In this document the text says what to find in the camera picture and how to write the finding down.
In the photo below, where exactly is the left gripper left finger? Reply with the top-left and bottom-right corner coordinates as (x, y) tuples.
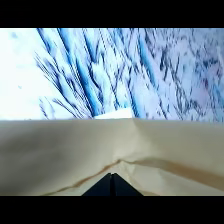
(81, 172), (113, 197)

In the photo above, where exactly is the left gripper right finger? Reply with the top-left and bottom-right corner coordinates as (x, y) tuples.
(112, 172), (144, 197)

